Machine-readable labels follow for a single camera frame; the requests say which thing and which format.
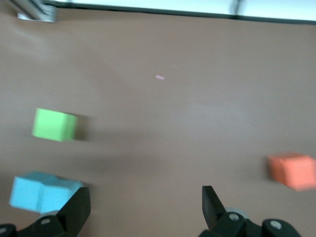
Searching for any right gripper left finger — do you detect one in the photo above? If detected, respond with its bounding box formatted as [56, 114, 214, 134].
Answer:
[0, 187, 91, 237]

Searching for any orange foam cube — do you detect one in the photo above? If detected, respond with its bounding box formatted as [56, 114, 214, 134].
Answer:
[266, 152, 316, 192]

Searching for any light blue foam cube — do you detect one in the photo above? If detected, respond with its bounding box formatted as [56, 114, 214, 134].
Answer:
[9, 171, 44, 214]
[39, 175, 84, 215]

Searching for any green foam cube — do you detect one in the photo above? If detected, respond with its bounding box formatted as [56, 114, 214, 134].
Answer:
[31, 107, 79, 143]

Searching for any white table edge rail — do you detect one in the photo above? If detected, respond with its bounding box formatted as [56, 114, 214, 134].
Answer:
[44, 0, 316, 25]

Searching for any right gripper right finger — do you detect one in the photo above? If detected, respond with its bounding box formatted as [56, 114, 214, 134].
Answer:
[199, 185, 303, 237]

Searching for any brown table cover sheet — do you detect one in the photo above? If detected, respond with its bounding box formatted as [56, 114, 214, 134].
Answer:
[0, 0, 316, 237]

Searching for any metal bracket with pole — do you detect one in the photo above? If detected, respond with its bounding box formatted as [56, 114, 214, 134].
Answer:
[16, 0, 58, 23]

